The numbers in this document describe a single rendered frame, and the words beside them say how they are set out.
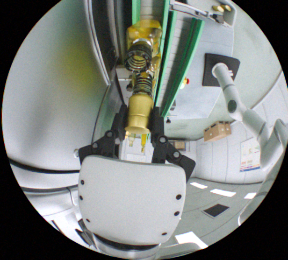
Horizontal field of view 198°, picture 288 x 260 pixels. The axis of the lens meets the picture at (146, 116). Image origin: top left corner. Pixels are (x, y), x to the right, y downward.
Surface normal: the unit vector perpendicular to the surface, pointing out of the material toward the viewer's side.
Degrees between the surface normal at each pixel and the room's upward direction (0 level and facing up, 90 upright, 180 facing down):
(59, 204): 90
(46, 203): 90
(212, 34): 0
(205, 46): 0
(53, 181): 90
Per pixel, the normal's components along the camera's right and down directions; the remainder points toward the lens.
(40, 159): 1.00, 0.08
